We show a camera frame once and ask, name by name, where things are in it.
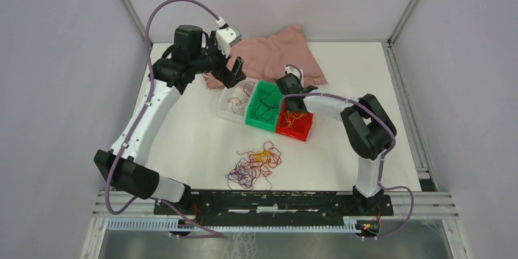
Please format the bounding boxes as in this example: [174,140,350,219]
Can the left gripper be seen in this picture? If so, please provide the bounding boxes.
[191,31,246,88]

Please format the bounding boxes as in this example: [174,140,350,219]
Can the coloured cable pile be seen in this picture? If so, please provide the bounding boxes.
[225,140,283,192]

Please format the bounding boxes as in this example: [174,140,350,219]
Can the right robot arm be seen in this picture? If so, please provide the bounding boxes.
[274,65,397,215]

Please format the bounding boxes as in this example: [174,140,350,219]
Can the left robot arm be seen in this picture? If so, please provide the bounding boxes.
[94,24,246,214]

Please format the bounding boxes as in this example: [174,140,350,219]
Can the translucent white bin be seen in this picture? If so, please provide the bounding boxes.
[216,78,259,123]

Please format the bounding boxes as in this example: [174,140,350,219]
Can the pink cloth shorts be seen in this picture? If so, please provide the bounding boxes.
[228,24,327,86]

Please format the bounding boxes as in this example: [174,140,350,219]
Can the green plastic bin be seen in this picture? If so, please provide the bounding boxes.
[245,81,283,132]

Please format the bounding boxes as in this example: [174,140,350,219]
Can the red plastic bin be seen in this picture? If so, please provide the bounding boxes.
[275,105,313,142]

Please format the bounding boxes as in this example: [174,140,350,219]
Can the yellow cables in red bin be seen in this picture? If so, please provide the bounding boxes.
[281,111,310,131]

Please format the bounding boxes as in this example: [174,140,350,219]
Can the black cables in green bin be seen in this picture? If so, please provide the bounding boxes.
[252,89,283,122]

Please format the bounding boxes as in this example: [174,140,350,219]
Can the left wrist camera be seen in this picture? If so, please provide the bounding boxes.
[215,25,242,58]

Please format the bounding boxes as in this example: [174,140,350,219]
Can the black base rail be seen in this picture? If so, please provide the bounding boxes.
[174,189,394,227]

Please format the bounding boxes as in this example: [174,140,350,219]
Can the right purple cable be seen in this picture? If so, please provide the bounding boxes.
[279,64,415,239]

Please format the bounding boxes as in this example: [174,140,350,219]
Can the purple cable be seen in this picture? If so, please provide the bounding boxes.
[104,0,227,216]
[279,64,415,239]

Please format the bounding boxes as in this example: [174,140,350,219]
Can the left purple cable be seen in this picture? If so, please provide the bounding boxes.
[104,0,227,216]

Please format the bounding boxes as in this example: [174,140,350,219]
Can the white cable duct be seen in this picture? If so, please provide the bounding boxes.
[106,217,360,234]

